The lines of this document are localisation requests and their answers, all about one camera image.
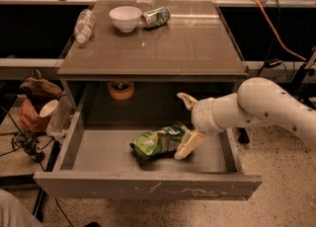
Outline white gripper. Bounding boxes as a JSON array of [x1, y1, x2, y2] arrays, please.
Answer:
[[174, 93, 221, 160]]

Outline green rice chip bag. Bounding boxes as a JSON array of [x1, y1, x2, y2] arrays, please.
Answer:
[[129, 124, 188, 159]]

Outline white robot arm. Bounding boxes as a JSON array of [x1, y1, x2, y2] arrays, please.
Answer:
[[175, 77, 316, 160]]

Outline grey cabinet with glossy top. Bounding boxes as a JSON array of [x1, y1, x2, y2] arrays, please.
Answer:
[[56, 0, 250, 114]]

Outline open grey top drawer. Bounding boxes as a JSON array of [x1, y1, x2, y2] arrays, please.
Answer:
[[33, 87, 264, 201]]

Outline brown cloth bag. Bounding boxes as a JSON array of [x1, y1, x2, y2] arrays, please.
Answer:
[[20, 68, 63, 101]]

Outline orange tape roll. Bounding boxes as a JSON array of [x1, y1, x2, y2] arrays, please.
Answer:
[[108, 81, 134, 101]]

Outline black power adapter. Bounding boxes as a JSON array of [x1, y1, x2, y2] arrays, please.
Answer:
[[265, 58, 282, 68]]

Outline green soda can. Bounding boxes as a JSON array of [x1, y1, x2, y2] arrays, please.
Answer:
[[142, 7, 171, 29]]

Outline white ceramic bowl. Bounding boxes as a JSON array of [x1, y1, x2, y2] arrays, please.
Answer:
[[110, 6, 142, 33]]

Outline clear plastic container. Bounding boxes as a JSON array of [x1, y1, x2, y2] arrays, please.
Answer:
[[46, 96, 74, 141]]

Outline clear plastic water bottle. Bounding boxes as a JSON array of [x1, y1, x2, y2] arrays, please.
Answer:
[[74, 9, 96, 44]]

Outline grey cloth corner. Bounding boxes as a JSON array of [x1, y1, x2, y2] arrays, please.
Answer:
[[0, 189, 43, 227]]

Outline orange cable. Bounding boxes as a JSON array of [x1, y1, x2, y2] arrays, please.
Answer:
[[249, 0, 308, 62]]

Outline black floor cables with tool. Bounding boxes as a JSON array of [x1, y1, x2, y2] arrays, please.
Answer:
[[0, 106, 55, 164]]

